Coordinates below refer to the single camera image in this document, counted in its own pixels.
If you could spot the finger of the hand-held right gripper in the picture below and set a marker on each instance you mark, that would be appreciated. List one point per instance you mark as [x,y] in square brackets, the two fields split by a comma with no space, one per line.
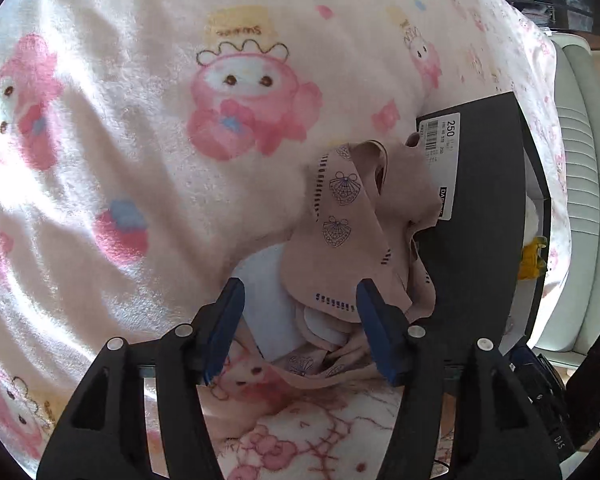
[545,395]

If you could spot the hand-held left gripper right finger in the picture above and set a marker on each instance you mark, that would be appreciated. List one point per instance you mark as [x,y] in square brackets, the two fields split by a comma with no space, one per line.
[377,330]

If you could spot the beige printed cloth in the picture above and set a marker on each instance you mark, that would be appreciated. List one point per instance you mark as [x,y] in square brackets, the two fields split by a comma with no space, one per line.
[350,240]

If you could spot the grey padded headboard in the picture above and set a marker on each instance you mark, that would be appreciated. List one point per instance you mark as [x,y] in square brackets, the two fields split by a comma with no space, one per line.
[580,160]

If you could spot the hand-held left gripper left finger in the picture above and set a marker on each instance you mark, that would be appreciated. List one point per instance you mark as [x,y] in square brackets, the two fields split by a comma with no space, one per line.
[225,330]

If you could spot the black cardboard box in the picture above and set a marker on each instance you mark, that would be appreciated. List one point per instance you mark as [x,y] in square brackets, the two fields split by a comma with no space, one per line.
[480,260]

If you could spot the pink printed blanket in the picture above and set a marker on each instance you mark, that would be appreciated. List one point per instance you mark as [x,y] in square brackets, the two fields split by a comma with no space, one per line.
[130,110]

